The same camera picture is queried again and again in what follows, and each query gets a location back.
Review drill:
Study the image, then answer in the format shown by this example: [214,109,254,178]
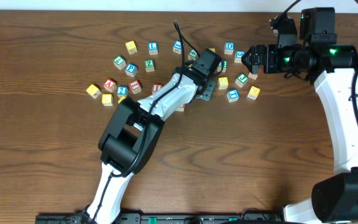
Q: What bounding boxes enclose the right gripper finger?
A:
[241,50,252,62]
[243,62,260,74]

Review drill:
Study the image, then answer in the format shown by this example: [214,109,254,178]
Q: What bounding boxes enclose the green Z block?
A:
[144,59,155,72]

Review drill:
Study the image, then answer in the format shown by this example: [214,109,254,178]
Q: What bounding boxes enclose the blue l block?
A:
[173,40,182,54]
[148,42,158,55]

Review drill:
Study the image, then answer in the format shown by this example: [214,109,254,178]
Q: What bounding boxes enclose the green 7 block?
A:
[113,55,126,70]

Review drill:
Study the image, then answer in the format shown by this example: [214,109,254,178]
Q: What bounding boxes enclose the yellow block top left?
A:
[125,40,137,55]

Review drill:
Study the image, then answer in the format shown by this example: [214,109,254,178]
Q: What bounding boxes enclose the yellow Q block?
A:
[118,96,127,104]

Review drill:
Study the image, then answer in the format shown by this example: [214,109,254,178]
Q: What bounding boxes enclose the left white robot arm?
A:
[81,62,217,223]

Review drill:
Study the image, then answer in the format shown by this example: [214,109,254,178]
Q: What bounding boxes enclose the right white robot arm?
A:
[241,44,358,223]

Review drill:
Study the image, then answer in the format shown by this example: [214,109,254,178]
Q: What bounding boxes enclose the red A block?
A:
[103,78,117,93]

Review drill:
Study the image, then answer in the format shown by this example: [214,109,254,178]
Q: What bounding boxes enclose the blue 5 block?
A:
[234,50,245,63]

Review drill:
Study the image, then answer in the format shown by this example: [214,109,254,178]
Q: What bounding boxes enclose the blue T block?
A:
[226,89,239,103]

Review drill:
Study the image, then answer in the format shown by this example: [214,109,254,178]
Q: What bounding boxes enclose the red i block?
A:
[152,83,163,94]
[129,80,142,94]

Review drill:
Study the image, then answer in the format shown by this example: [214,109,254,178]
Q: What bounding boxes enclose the yellow C block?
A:
[102,93,113,106]

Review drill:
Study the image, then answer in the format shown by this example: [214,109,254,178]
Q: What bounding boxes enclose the green 4 block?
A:
[188,49,199,60]

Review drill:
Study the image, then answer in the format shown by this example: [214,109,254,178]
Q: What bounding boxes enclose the blue P block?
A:
[125,63,138,77]

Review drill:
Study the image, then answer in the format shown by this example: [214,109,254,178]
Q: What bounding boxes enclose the blue 2 block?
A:
[117,86,128,98]

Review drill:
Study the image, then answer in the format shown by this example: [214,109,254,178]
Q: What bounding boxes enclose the red I block left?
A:
[129,80,142,94]

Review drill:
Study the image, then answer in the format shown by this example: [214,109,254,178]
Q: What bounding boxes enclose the red block under gripper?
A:
[248,70,261,80]

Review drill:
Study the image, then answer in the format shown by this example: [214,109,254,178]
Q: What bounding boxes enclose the yellow M block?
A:
[247,85,261,100]

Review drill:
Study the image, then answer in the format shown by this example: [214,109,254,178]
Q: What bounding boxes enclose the red U block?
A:
[176,105,185,111]

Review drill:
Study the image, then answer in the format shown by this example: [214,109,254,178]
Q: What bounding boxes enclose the blue D block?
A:
[224,42,234,55]

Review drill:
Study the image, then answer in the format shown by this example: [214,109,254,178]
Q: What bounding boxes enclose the blue L block right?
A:
[173,40,182,54]

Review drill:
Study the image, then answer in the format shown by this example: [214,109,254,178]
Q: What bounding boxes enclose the yellow block centre right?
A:
[218,77,229,90]

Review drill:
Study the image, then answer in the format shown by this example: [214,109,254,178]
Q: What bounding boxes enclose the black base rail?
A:
[35,211,283,224]

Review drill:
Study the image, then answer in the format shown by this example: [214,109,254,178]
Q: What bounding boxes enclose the green J block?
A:
[235,73,249,88]

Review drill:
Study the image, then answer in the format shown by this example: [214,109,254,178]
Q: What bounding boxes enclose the yellow K block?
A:
[86,84,101,99]

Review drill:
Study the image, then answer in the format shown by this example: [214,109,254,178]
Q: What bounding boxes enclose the green B block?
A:
[217,60,227,73]

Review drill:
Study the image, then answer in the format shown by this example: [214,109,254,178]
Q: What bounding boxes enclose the red I block centre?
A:
[152,83,163,94]

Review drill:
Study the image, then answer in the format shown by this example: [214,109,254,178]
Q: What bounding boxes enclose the blue L block left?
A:
[148,42,158,55]

